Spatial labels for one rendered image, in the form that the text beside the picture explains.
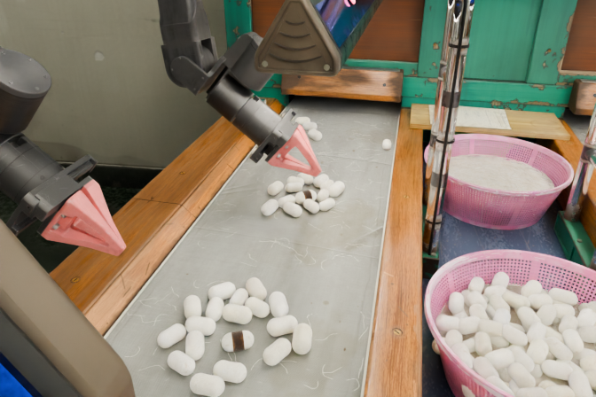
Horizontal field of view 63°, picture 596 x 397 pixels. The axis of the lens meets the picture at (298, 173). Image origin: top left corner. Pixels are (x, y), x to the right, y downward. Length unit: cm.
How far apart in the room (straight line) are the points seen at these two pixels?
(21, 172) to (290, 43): 29
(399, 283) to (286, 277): 15
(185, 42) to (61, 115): 193
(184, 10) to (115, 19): 162
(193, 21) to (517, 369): 59
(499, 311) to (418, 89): 72
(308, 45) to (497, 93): 87
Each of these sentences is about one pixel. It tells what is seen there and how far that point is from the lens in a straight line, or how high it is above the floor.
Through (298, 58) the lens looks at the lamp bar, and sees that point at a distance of 45.
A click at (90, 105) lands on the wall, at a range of 252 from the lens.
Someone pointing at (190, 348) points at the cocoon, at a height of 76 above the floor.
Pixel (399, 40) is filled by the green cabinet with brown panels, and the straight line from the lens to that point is 125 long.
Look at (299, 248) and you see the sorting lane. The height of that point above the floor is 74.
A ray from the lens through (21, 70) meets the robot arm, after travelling 53.
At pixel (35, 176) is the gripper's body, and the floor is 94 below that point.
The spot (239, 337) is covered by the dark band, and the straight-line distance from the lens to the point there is 57.
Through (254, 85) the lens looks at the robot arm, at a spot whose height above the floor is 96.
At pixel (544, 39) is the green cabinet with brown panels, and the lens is 126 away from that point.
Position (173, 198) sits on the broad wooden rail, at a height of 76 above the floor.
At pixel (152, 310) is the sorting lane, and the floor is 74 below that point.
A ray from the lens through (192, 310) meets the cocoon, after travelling 61.
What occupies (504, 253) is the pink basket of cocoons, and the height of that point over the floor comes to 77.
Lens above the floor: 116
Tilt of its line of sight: 26 degrees down
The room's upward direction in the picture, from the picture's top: straight up
